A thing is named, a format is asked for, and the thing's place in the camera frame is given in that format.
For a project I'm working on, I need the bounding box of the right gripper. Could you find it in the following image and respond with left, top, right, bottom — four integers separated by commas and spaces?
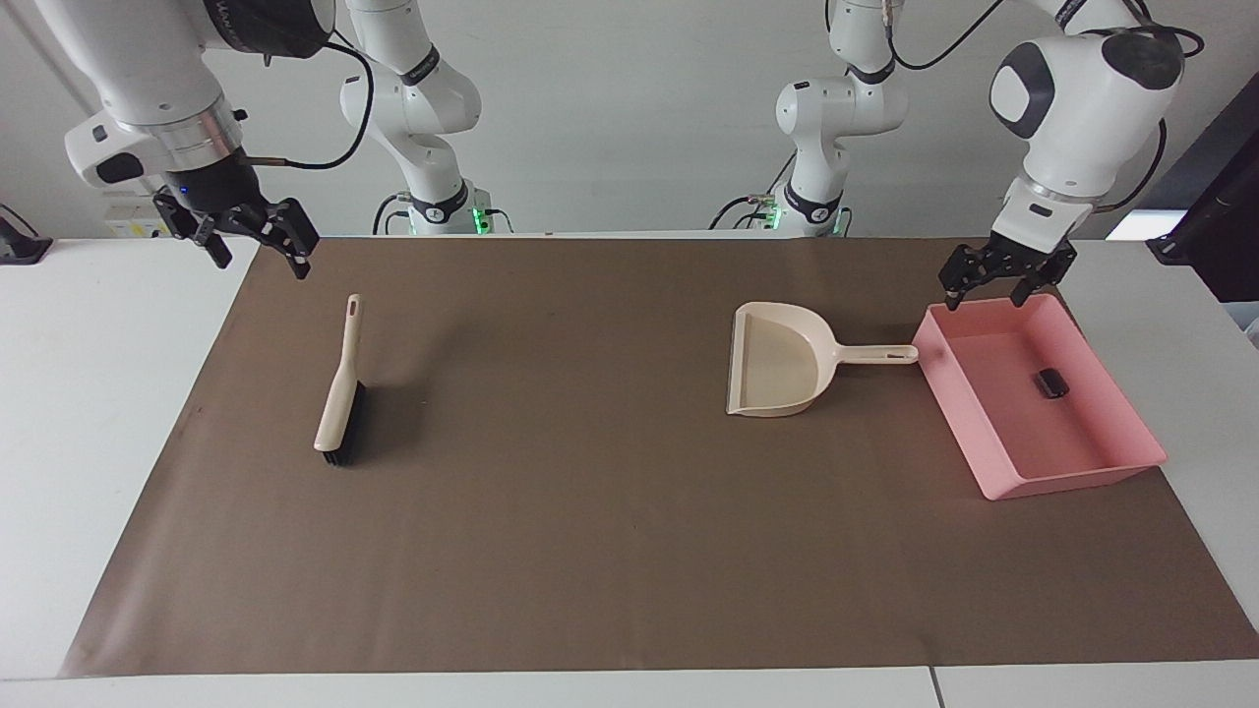
153, 157, 322, 282

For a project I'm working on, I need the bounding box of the beige plastic dustpan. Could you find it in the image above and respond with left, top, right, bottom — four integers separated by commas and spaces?
725, 301, 921, 420

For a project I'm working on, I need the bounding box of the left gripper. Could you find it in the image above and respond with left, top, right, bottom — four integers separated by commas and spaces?
938, 231, 1079, 313

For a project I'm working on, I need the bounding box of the beige brush with black bristles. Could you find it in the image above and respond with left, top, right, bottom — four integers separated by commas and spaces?
313, 293, 371, 469

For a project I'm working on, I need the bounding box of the black stand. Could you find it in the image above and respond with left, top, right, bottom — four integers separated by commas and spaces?
1146, 98, 1259, 304
0, 203, 53, 265

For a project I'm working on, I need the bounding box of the black cable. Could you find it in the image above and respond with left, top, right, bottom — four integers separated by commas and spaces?
880, 0, 1009, 73
371, 191, 412, 237
241, 29, 377, 172
1082, 22, 1208, 213
708, 194, 780, 233

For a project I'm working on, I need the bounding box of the white socket box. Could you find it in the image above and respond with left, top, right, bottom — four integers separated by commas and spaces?
103, 192, 173, 240

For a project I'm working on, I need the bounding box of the pink plastic bin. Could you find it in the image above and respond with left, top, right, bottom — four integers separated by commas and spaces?
910, 292, 1169, 502

